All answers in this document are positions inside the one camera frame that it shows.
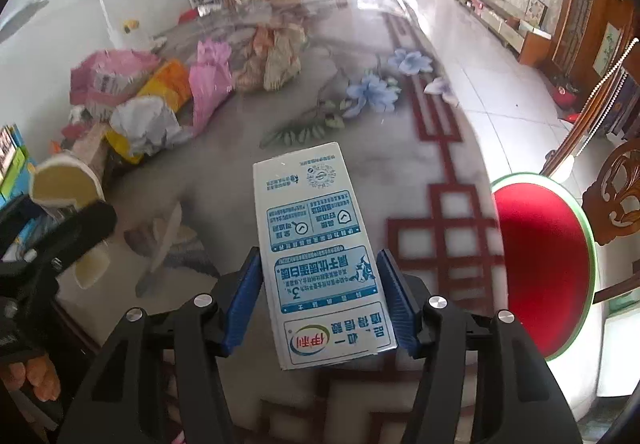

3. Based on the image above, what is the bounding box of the wooden chair with bead string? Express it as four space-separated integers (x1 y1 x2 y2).
540 38 640 182

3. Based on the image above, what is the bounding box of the crumpled pink plastic bag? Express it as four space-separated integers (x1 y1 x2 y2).
187 38 236 137

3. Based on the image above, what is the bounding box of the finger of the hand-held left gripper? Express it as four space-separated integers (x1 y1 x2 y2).
30 201 118 275

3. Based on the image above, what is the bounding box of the flower wall panel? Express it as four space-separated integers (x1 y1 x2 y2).
595 24 623 77

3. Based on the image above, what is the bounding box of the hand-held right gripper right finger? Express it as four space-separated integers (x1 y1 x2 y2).
376 248 583 444

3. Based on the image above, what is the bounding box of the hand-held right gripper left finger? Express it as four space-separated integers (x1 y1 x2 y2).
57 246 266 444

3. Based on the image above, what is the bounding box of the phone on blue stand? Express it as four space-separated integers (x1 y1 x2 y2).
0 124 38 205

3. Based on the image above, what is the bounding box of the white desk lamp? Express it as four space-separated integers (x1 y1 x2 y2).
0 0 151 49

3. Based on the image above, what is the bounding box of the red flower pot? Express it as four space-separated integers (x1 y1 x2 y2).
550 84 581 109

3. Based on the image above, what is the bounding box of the leaning framed picture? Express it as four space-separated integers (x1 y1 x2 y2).
527 0 549 27

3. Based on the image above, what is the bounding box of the beige paper bag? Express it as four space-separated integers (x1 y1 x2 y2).
264 21 307 92

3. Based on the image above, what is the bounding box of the white blue milk carton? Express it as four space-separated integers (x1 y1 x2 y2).
252 142 401 371

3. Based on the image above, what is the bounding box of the white yellow paper cup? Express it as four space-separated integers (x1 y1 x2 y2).
27 151 106 212

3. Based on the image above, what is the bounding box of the white wooden television cabinet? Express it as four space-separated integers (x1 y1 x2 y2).
457 0 553 64

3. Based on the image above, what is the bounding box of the crumpled white paper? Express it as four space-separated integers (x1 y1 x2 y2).
110 96 193 157

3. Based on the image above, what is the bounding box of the pink labelled plastic bag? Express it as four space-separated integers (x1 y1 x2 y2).
70 48 161 112

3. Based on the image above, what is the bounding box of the person's left hand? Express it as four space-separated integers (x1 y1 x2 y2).
0 354 63 402

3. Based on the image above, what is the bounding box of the carved wooden chair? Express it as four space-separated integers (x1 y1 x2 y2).
582 139 640 305

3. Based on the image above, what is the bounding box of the beige cardboard piece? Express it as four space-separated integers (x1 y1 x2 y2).
75 124 113 189

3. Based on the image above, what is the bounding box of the yellow orange snack packet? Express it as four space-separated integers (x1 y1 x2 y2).
137 60 193 112

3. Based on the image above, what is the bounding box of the red printed paper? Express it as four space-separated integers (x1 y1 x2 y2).
235 24 273 92

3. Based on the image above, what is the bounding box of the red bin with green rim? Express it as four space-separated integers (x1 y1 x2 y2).
490 171 598 362

